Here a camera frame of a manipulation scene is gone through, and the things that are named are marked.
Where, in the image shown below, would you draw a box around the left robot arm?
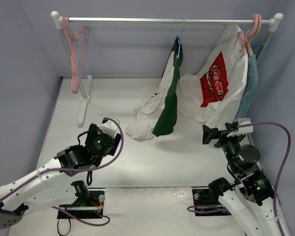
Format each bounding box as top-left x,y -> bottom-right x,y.
0,120 -> 123,230

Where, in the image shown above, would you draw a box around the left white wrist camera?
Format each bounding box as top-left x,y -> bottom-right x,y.
100,119 -> 118,139

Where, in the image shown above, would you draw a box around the pink plastic hanger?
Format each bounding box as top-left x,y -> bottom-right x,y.
237,13 -> 260,57

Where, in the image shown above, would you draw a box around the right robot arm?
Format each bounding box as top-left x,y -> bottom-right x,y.
202,118 -> 291,236

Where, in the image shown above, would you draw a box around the white clothes rack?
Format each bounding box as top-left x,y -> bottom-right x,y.
51,11 -> 284,127

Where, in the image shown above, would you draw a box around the teal t-shirt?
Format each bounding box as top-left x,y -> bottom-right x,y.
236,55 -> 259,118

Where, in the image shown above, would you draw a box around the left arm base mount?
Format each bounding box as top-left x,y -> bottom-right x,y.
59,180 -> 105,219

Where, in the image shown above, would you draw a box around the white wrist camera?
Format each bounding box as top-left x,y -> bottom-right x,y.
225,118 -> 253,137
100,119 -> 118,139

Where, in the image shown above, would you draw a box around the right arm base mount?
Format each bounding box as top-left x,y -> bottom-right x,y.
192,187 -> 231,217

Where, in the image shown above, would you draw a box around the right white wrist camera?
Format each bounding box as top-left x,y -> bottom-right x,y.
225,118 -> 253,137

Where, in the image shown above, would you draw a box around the beige wooden hanger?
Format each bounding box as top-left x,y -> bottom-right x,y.
244,14 -> 262,56

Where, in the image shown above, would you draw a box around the green and white t-shirt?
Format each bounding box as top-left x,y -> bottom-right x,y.
126,36 -> 183,141

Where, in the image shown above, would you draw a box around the white Coca-Cola t-shirt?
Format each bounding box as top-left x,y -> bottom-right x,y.
177,25 -> 248,130

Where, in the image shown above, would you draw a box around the pink wire hangers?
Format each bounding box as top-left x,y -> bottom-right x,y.
61,16 -> 89,94

